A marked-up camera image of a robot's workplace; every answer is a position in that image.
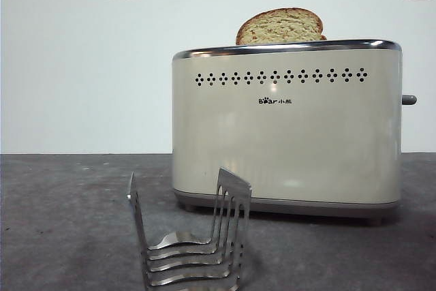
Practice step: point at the brown crusted bread slice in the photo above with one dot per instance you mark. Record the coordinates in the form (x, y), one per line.
(279, 27)

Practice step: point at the grey toaster lever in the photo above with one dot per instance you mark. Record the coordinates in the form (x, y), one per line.
(409, 99)

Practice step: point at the cream metal toaster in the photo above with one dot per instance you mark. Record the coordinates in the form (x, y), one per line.
(289, 134)

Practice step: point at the steel bread rack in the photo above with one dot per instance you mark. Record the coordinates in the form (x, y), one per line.
(180, 238)

